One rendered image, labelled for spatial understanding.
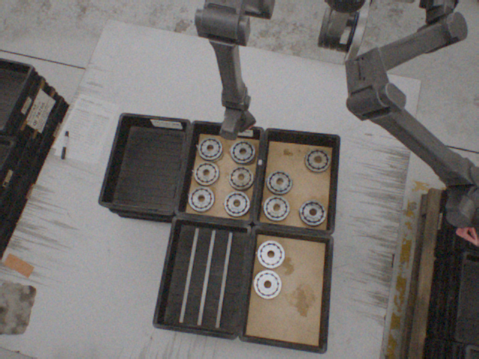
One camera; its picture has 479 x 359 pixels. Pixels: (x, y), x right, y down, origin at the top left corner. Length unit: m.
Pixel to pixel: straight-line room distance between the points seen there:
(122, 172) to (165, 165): 0.18
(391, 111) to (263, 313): 0.90
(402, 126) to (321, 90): 1.01
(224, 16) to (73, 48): 2.45
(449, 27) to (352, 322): 1.10
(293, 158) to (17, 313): 1.29
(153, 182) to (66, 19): 2.00
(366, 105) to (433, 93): 2.04
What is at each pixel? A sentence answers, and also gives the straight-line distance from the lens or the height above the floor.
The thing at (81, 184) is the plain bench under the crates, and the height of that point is 0.70.
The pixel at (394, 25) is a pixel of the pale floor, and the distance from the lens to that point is 3.17.
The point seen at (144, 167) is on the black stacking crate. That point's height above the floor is 0.83.
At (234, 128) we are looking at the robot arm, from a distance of 1.22.
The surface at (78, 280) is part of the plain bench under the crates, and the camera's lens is 1.83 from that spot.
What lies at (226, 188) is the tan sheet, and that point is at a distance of 1.60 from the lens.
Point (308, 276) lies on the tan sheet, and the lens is 1.55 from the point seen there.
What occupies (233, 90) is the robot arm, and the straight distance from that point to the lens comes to 1.10.
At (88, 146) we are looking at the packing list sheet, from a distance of 1.97.
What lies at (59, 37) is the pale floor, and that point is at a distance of 3.34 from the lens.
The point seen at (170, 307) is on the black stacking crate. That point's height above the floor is 0.83.
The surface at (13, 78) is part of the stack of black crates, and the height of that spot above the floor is 0.49.
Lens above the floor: 2.36
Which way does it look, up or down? 72 degrees down
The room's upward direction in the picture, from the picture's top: 9 degrees counter-clockwise
